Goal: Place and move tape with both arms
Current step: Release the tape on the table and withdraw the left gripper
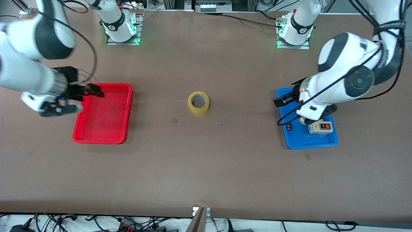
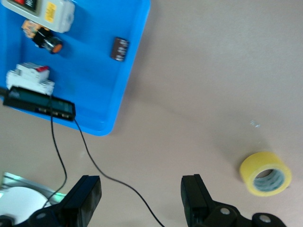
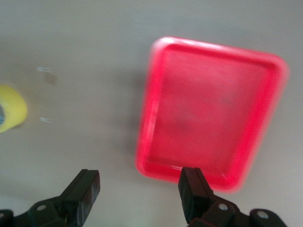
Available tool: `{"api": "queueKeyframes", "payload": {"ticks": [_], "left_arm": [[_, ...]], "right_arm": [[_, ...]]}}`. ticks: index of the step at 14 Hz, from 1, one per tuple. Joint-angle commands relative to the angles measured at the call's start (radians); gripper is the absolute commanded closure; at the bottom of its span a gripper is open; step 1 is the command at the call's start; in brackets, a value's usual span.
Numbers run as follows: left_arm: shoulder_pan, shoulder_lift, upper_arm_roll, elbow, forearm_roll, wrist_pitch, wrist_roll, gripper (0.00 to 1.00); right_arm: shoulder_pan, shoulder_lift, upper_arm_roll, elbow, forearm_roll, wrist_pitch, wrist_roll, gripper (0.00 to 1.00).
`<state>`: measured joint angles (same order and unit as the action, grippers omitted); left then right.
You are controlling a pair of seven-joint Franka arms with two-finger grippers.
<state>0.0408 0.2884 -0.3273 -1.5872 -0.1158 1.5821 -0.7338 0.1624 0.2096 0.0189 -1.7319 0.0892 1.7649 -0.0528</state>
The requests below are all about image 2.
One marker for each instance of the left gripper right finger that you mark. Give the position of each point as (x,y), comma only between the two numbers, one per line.
(198,205)

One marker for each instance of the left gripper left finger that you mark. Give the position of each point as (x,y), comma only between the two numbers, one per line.
(80,203)

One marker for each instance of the yellow tape roll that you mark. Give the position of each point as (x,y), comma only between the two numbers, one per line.
(260,160)

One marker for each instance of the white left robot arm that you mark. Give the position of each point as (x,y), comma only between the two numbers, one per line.
(21,201)

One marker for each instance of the clear tape scrap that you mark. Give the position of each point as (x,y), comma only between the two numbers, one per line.
(255,123)

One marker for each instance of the black hub box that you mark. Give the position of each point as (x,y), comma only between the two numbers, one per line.
(35,101)

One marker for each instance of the blue plastic tray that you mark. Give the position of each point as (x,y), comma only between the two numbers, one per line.
(94,82)

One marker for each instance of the white circuit breaker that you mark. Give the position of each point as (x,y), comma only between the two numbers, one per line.
(30,75)

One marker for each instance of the small black terminal block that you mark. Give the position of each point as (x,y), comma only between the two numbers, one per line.
(119,49)

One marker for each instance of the red black push button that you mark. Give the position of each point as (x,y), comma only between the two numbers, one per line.
(47,41)

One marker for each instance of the grey switch box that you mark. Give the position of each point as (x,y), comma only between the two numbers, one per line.
(54,14)

